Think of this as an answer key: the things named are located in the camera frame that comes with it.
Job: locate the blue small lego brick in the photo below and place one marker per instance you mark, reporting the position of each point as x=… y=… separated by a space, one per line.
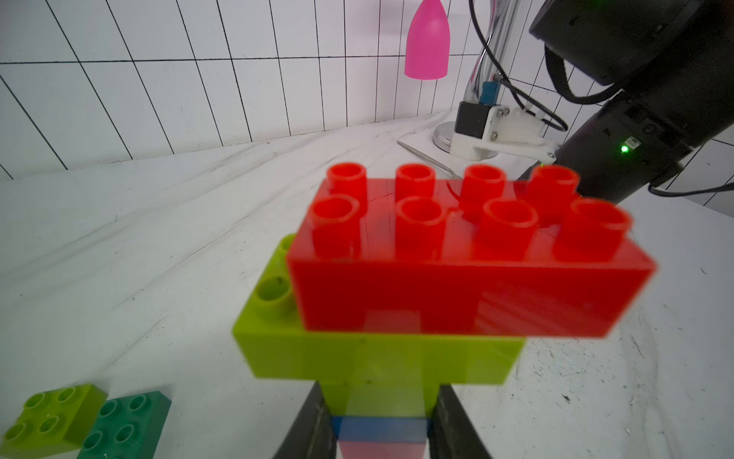
x=381 y=429

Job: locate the pink small lego brick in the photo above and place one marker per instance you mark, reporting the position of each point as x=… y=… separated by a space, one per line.
x=374 y=450

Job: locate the pink wine glass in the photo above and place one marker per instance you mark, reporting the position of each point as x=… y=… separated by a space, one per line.
x=428 y=43

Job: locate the lime small lego brick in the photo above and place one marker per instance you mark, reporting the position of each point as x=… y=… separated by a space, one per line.
x=53 y=422
x=380 y=399

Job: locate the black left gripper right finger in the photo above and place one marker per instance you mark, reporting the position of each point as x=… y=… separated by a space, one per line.
x=451 y=434

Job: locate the dark green lego brick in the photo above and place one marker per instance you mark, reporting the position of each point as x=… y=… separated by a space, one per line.
x=127 y=427

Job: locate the silver fork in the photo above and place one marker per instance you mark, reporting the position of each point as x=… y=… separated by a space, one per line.
x=417 y=153

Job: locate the lime long lego brick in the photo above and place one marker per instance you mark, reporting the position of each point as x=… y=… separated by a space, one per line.
x=275 y=345

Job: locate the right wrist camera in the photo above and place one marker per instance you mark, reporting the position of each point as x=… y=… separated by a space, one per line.
x=485 y=129

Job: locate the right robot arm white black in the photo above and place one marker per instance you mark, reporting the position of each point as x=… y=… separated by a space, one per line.
x=660 y=74

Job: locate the chrome glass holder stand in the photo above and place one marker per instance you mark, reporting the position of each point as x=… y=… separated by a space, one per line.
x=497 y=17

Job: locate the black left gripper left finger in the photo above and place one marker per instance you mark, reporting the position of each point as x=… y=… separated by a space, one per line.
x=312 y=434

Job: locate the red lego brick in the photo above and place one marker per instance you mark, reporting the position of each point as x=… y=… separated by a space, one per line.
x=480 y=255

